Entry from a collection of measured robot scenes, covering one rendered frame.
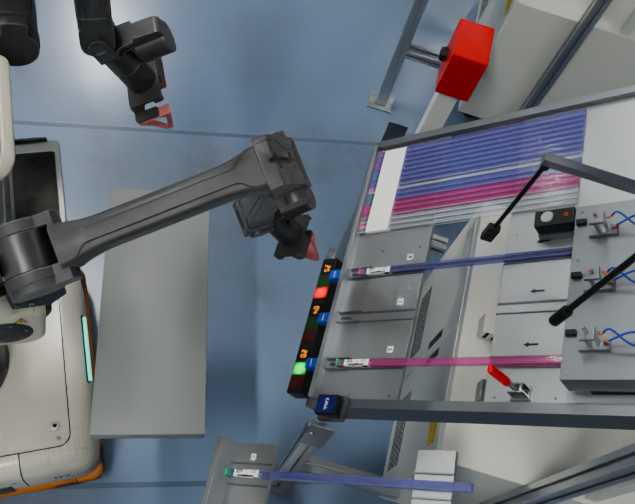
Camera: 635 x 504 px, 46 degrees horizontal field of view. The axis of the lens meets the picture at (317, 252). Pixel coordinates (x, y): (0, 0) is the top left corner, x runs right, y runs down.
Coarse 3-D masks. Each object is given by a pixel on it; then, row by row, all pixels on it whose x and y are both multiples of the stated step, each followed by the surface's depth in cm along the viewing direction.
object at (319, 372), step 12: (372, 156) 184; (372, 168) 182; (360, 204) 177; (360, 216) 175; (348, 252) 170; (348, 264) 169; (348, 276) 169; (336, 288) 167; (336, 300) 165; (336, 312) 164; (336, 324) 163; (324, 336) 161; (324, 348) 159; (324, 360) 159; (324, 372) 158; (312, 384) 156; (312, 396) 154
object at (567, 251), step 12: (528, 252) 144; (540, 252) 142; (552, 252) 140; (564, 252) 139; (408, 264) 160; (420, 264) 158; (432, 264) 156; (444, 264) 154; (456, 264) 152; (468, 264) 151; (480, 264) 150
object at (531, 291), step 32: (608, 128) 150; (608, 160) 146; (608, 192) 142; (512, 224) 151; (512, 288) 143; (544, 288) 139; (512, 320) 139; (544, 320) 135; (512, 352) 135; (544, 352) 132; (544, 384) 129
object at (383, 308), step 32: (384, 256) 166; (416, 256) 161; (352, 288) 167; (384, 288) 161; (416, 288) 156; (352, 320) 161; (384, 320) 156; (352, 352) 157; (384, 352) 152; (352, 384) 152; (384, 384) 148
